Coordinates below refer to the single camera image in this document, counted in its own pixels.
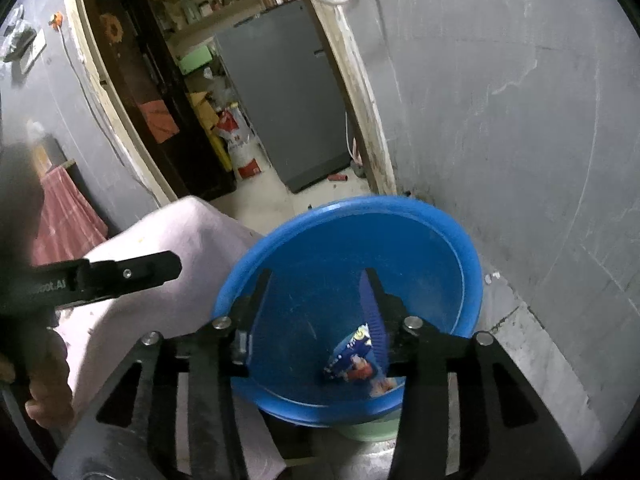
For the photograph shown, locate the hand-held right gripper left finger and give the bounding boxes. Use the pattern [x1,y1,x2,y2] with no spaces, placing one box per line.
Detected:
[75,269,273,480]

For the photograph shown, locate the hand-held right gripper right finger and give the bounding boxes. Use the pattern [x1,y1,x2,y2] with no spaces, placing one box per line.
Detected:
[360,267,582,480]

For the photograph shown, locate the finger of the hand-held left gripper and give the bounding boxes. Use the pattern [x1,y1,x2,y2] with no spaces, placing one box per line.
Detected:
[82,251,182,307]

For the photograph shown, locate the blue snack wrapper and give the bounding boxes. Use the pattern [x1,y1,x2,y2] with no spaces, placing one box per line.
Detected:
[322,322,406,398]

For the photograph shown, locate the person's left hand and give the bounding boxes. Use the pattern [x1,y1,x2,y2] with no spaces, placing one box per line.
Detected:
[24,331,77,429]

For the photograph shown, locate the pink floral cloth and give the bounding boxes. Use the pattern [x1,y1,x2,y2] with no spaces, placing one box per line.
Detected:
[30,195,288,480]

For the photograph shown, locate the pink checked towel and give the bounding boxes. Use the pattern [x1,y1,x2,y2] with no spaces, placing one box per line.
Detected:
[32,165,108,266]

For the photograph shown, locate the green plastic stool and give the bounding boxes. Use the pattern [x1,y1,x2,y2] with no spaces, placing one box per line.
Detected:
[332,417,401,443]

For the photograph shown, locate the dark wooden door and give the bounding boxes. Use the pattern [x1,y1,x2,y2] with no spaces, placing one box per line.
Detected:
[77,0,238,201]

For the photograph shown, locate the orange cloth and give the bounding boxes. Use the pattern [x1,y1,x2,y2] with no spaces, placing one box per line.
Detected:
[137,100,181,144]

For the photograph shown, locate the red and white sack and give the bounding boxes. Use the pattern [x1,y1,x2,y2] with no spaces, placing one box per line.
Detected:
[215,102,266,181]

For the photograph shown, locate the yellow bag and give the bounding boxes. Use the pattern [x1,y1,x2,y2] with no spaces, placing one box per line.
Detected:
[187,91,233,171]

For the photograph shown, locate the clear plastic bag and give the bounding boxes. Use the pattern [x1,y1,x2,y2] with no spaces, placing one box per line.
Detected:
[202,67,236,106]

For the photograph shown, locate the grey washing machine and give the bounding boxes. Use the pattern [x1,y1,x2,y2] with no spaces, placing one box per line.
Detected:
[214,0,356,194]

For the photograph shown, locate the green box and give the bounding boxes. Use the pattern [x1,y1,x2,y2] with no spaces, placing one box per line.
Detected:
[178,44,216,75]

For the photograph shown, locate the sunflower decoration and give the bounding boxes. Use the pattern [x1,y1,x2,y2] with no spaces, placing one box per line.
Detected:
[99,13,124,43]

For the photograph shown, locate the wooden shelf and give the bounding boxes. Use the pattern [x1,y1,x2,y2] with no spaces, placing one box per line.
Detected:
[137,0,266,46]

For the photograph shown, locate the pale door frame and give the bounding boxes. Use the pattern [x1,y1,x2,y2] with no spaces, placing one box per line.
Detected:
[60,0,398,206]

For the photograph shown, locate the dark bag on wall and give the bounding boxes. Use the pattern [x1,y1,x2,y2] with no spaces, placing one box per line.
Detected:
[2,6,37,63]

